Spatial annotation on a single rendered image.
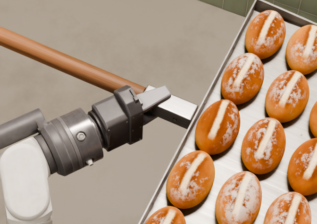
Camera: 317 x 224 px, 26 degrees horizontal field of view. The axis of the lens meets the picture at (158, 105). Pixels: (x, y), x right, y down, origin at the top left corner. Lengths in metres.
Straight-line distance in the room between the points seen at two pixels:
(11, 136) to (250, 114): 0.39
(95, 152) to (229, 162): 0.21
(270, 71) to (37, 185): 0.44
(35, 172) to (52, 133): 0.07
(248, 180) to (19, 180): 0.33
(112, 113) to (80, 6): 1.82
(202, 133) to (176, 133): 1.42
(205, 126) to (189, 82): 1.55
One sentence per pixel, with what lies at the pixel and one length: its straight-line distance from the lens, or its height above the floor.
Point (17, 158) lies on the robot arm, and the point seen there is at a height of 1.28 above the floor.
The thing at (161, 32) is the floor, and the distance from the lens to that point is 2.74.
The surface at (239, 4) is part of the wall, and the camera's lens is 2.77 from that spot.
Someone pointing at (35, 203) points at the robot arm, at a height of 1.24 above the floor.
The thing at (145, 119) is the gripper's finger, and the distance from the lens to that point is 1.12.
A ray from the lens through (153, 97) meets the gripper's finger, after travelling 1.09.
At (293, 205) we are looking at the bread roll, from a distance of 1.02.
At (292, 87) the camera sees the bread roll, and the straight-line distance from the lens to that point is 1.11.
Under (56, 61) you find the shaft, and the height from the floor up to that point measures 1.23.
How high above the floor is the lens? 2.15
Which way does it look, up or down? 58 degrees down
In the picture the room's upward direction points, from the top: straight up
